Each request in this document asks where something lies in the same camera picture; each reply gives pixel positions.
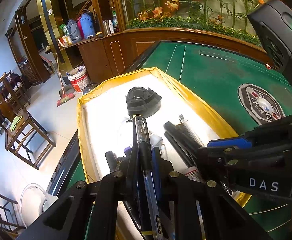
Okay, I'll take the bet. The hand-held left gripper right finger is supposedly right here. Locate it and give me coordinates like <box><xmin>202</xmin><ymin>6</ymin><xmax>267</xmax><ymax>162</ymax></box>
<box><xmin>152</xmin><ymin>146</ymin><xmax>273</xmax><ymax>240</ymax></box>

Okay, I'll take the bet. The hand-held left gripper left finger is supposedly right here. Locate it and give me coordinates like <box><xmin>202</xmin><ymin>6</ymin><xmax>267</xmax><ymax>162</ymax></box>
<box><xmin>17</xmin><ymin>146</ymin><xmax>140</xmax><ymax>240</ymax></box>

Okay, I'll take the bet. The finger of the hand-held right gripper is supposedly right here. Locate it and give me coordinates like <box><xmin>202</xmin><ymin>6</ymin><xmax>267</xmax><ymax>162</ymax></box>
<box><xmin>207</xmin><ymin>112</ymin><xmax>292</xmax><ymax>149</ymax></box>
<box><xmin>198</xmin><ymin>140</ymin><xmax>292</xmax><ymax>183</ymax></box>

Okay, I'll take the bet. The black clear gel pen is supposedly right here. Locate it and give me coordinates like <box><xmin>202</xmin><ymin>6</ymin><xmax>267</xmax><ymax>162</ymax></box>
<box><xmin>132</xmin><ymin>114</ymin><xmax>163</xmax><ymax>240</ymax></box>

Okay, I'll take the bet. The pile of assorted pens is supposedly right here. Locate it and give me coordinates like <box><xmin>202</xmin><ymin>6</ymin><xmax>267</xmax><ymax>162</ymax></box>
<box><xmin>105</xmin><ymin>114</ymin><xmax>206</xmax><ymax>240</ymax></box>

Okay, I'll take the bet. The yellow storage box white lining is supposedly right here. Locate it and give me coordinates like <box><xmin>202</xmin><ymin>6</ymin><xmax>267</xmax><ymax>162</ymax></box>
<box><xmin>76</xmin><ymin>67</ymin><xmax>252</xmax><ymax>240</ymax></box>

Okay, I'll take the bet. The white tube red print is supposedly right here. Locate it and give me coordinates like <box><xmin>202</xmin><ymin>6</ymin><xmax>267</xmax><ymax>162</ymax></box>
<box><xmin>185</xmin><ymin>167</ymin><xmax>204</xmax><ymax>183</ymax></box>

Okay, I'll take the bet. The round table control panel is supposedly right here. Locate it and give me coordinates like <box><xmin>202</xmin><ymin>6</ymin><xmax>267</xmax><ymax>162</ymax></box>
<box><xmin>237</xmin><ymin>83</ymin><xmax>286</xmax><ymax>125</ymax></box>

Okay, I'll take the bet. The black round holder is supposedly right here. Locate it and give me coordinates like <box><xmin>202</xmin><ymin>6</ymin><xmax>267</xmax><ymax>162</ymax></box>
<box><xmin>125</xmin><ymin>86</ymin><xmax>162</xmax><ymax>119</ymax></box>

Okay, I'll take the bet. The clear glass jar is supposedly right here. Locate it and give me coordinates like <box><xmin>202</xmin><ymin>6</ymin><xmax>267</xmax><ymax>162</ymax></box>
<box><xmin>82</xmin><ymin>83</ymin><xmax>98</xmax><ymax>95</ymax></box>

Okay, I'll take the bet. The artificial plant glass display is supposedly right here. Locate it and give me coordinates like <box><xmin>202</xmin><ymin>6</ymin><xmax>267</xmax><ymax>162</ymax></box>
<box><xmin>120</xmin><ymin>0</ymin><xmax>274</xmax><ymax>47</ymax></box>

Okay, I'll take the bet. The red green broom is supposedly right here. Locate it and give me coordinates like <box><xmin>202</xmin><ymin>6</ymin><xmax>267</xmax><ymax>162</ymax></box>
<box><xmin>55</xmin><ymin>52</ymin><xmax>75</xmax><ymax>107</ymax></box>

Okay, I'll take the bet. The wooden chair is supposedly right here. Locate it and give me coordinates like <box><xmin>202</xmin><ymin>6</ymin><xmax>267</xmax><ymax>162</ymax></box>
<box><xmin>0</xmin><ymin>72</ymin><xmax>57</xmax><ymax>170</ymax></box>
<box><xmin>0</xmin><ymin>186</ymin><xmax>26</xmax><ymax>234</ymax></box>

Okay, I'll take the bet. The white paint bucket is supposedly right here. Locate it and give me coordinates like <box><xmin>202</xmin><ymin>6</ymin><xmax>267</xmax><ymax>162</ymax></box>
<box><xmin>66</xmin><ymin>66</ymin><xmax>91</xmax><ymax>93</ymax></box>

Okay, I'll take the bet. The clear plastic cup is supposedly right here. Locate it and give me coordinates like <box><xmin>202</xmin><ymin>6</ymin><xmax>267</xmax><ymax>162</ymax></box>
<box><xmin>20</xmin><ymin>183</ymin><xmax>59</xmax><ymax>228</ymax></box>

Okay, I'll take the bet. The green cloth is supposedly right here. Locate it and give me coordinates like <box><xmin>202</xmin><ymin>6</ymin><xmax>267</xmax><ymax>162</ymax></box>
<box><xmin>10</xmin><ymin>116</ymin><xmax>23</xmax><ymax>131</ymax></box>

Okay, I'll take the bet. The steel cup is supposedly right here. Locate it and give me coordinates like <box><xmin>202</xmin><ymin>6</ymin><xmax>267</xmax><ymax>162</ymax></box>
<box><xmin>102</xmin><ymin>19</ymin><xmax>111</xmax><ymax>35</ymax></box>

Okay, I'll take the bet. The green bottle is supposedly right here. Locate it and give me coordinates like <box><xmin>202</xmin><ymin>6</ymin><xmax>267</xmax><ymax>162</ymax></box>
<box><xmin>112</xmin><ymin>10</ymin><xmax>119</xmax><ymax>32</ymax></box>

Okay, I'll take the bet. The grey blue thermos jug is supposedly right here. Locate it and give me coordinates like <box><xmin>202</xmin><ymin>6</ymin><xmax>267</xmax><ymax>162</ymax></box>
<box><xmin>67</xmin><ymin>19</ymin><xmax>81</xmax><ymax>43</ymax></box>

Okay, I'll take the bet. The red thermos jug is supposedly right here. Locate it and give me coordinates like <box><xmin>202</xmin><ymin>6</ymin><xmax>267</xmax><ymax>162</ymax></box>
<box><xmin>77</xmin><ymin>17</ymin><xmax>84</xmax><ymax>38</ymax></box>

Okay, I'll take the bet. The gold arched door frame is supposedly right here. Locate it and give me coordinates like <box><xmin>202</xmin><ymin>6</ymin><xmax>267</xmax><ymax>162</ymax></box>
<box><xmin>35</xmin><ymin>0</ymin><xmax>73</xmax><ymax>65</ymax></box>

